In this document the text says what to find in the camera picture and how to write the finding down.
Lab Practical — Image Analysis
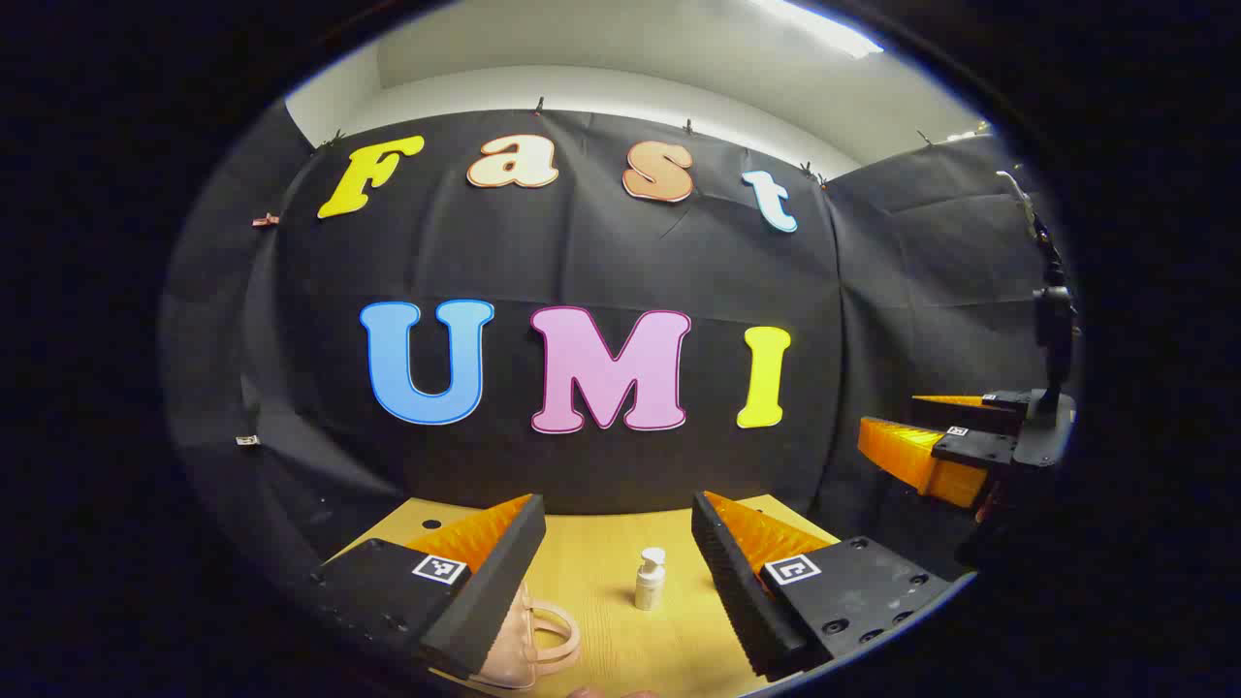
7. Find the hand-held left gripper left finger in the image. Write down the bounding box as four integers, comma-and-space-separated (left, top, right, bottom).
310, 492, 547, 680

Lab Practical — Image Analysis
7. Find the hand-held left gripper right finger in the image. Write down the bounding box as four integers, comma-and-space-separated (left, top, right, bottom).
690, 490, 956, 682

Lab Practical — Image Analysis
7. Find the white pump bottle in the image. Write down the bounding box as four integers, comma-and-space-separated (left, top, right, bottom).
634, 547, 668, 612

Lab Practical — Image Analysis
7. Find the black clamp stand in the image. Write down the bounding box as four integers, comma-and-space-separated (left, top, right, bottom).
997, 171, 1079, 393

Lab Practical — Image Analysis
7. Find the black backdrop cloth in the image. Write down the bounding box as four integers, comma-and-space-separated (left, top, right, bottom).
160, 102, 1079, 621

